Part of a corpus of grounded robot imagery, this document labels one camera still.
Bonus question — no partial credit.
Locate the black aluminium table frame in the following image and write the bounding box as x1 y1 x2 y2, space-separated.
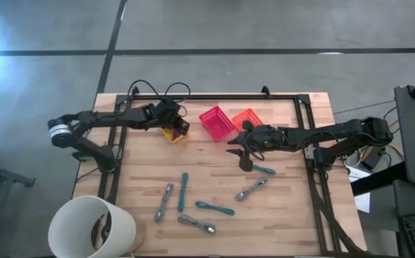
97 93 340 256

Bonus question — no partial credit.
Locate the black power device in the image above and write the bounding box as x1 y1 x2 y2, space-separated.
361 147 386 171

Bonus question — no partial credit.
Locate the orange plastic basket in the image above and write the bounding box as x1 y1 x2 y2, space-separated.
231 107 264 133

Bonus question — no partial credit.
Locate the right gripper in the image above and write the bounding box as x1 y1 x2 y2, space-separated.
226 120 285 173

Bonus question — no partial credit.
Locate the black white braided USB cable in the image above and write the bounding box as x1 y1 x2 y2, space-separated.
235 177 269 201
154 183 175 223
177 214 217 234

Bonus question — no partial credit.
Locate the yellow plastic basket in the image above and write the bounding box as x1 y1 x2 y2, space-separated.
159 123 191 145

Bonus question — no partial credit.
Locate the black desk with keyboard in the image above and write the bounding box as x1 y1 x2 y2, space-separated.
392 178 415 258

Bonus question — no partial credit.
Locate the white paper sheet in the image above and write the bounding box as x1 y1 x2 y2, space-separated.
345 165 372 214

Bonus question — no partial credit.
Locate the red plastic basket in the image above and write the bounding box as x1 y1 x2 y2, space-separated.
198 105 236 143

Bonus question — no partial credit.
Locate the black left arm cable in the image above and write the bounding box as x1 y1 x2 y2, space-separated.
125 79 192 108

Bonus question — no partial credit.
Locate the white bucket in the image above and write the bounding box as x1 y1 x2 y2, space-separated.
47 195 137 258

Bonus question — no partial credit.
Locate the black cable bundle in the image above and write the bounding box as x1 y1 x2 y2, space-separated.
309 168 368 256

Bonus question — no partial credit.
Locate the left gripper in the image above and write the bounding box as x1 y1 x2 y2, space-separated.
149 99 191 139

